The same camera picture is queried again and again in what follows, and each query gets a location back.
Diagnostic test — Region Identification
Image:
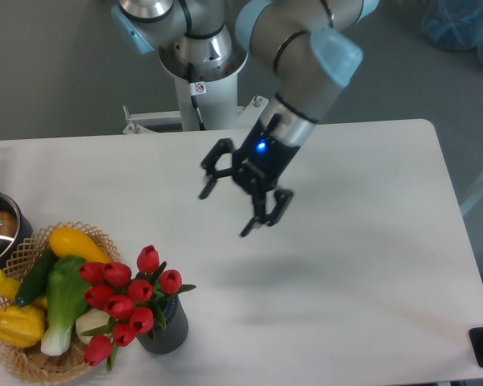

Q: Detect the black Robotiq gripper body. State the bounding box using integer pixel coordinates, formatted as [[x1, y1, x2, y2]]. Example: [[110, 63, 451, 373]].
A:
[[232, 118, 299, 200]]

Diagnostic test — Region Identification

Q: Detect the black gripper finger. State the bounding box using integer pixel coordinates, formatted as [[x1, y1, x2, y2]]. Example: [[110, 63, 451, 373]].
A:
[[240, 188, 294, 237], [197, 138, 237, 201]]

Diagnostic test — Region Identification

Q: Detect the red tulip bouquet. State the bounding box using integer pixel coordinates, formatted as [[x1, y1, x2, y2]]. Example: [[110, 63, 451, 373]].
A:
[[80, 245, 196, 370]]

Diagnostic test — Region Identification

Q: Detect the dark grey ribbed vase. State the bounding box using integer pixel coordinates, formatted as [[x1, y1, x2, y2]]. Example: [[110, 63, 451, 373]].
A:
[[137, 297, 188, 355]]

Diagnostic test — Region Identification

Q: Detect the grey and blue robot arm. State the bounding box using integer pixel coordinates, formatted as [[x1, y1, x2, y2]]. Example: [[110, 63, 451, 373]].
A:
[[111, 1, 377, 232]]

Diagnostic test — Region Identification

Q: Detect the yellow squash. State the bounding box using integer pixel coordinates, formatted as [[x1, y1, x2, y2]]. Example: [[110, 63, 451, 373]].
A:
[[48, 227, 111, 263]]

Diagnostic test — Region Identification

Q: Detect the green bok choy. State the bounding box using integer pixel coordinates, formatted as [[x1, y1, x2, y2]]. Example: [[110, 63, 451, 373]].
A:
[[40, 256, 91, 356]]

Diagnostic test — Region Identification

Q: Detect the white onion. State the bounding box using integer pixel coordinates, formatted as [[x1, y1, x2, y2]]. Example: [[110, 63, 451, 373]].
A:
[[75, 309, 109, 345]]

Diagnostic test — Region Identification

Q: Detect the green cucumber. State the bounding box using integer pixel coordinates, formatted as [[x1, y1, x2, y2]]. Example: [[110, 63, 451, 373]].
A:
[[14, 247, 59, 307]]

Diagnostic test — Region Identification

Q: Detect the blue plastic bag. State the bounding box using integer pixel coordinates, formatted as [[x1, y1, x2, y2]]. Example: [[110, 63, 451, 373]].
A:
[[422, 1, 483, 66]]

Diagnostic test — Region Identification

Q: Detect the woven wicker basket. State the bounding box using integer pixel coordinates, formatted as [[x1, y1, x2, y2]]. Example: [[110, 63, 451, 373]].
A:
[[0, 221, 120, 385]]

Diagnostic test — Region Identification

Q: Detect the small yellow gourd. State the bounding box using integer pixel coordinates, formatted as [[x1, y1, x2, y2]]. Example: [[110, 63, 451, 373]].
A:
[[0, 268, 49, 310]]

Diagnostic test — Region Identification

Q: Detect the yellow bell pepper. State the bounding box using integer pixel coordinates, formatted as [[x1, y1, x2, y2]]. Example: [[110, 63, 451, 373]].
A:
[[0, 306, 45, 348]]

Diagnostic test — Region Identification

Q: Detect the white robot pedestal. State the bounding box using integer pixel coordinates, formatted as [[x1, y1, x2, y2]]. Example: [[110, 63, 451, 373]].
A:
[[122, 22, 270, 135]]

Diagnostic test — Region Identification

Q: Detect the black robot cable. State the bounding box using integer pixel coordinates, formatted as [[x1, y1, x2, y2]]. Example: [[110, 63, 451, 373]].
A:
[[187, 63, 207, 131]]

